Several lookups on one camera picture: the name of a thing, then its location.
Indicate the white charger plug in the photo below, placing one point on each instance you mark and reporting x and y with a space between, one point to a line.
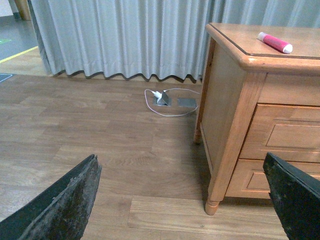
157 94

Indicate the grey curtain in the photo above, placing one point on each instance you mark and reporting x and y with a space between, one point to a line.
148 37

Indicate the open metal floor socket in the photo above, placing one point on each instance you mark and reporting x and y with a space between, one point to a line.
165 100

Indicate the wooden nightstand cabinet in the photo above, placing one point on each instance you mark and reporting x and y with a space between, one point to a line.
242 72

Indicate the wooden furniture leg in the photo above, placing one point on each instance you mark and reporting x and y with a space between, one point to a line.
23 9

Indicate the wooden drawer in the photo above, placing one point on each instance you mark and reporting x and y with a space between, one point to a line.
248 180
290 132

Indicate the wooden bottom drawer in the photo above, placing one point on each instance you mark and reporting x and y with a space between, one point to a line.
248 180

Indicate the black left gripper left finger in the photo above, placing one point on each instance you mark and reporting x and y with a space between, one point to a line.
62 211

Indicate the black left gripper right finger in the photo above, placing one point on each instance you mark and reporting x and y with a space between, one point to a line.
296 198

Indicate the closed metal floor plate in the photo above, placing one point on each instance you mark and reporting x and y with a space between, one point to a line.
187 102

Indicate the wooden top drawer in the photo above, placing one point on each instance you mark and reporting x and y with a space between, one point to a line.
290 132

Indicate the pink marker white caps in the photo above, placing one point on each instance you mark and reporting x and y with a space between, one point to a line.
276 43

